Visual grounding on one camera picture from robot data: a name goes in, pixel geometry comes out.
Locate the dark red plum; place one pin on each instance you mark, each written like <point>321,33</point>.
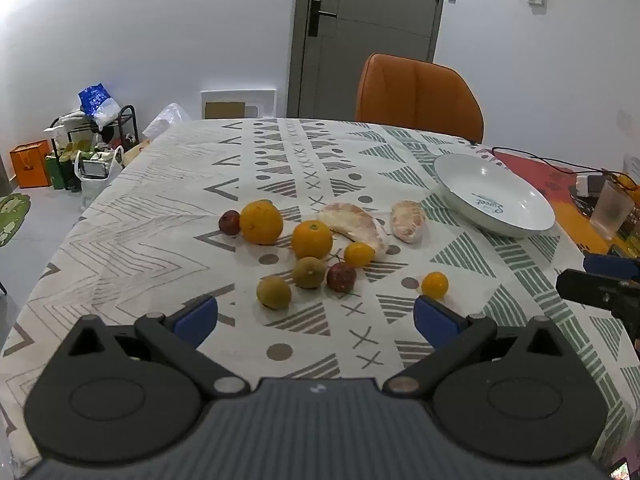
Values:
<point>230,221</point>
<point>341,277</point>

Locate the grey door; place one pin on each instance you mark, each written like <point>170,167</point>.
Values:
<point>367,35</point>

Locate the white plastic shopping bag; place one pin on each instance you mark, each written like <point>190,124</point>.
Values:
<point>97,172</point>

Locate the small peeled pomelo segment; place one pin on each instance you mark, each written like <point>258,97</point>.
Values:
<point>408,221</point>

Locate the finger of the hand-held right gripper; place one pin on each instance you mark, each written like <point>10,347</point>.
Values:
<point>607,263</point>
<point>582,286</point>

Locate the red orange printed cloth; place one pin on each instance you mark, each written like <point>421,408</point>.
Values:
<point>550,182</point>

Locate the white plate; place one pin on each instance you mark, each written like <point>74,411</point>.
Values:
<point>495,195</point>

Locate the white foam packaging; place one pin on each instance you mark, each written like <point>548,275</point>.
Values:
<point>239,104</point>

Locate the large orange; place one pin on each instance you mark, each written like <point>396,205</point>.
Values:
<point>261,222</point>

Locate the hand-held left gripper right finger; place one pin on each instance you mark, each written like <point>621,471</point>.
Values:
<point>432,321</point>

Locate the blue white bag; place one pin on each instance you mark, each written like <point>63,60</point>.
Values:
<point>97,102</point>

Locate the patterned white tablecloth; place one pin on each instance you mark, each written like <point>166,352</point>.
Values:
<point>150,220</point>

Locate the black metal rack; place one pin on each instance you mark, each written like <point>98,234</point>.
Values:
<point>100,135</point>

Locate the green rug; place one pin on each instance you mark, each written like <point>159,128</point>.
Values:
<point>12,217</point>

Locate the orange paper bag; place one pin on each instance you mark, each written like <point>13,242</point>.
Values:
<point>31,166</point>

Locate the white power adapter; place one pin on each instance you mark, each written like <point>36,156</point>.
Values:
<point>590,184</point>

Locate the frosted plastic cup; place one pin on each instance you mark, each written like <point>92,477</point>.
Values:
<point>611,210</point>

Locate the clear plastic bag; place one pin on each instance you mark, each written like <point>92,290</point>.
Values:
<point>167,119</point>

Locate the green round fruit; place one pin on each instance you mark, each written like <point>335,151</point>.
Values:
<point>273,292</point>
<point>309,272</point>

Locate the large peeled pomelo segment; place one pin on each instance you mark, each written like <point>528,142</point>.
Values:
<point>357,227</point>

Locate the orange chair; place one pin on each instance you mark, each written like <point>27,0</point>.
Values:
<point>417,97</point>

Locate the small orange kumquat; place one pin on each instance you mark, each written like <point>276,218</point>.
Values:
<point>358,255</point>
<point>434,285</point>

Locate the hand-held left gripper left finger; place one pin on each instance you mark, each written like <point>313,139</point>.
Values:
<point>197,317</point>

